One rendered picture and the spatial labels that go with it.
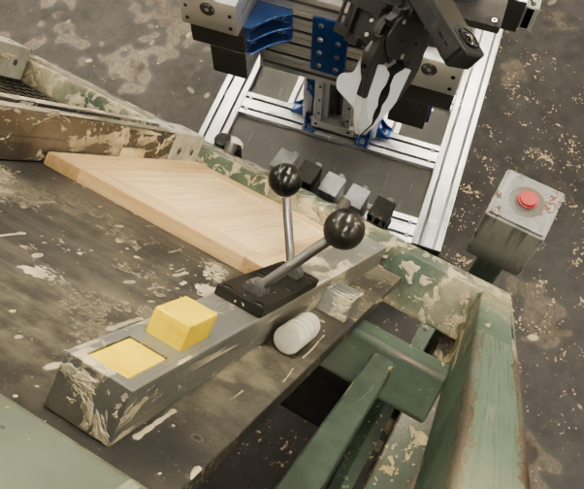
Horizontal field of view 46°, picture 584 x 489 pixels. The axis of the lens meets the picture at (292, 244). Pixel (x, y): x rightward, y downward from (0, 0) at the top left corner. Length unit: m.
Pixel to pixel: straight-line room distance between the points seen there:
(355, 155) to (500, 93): 0.75
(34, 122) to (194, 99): 1.74
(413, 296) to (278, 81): 1.28
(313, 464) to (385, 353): 0.39
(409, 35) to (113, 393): 0.53
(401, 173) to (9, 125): 1.52
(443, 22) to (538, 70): 2.17
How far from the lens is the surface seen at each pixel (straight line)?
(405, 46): 0.81
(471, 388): 0.70
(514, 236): 1.39
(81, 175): 0.97
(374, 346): 1.00
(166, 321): 0.49
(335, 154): 2.26
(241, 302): 0.62
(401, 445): 1.32
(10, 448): 0.24
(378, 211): 1.52
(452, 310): 1.32
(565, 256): 2.48
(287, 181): 0.74
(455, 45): 0.75
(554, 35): 3.06
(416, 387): 1.01
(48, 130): 0.99
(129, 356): 0.46
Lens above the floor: 2.07
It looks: 63 degrees down
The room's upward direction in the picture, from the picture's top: 1 degrees clockwise
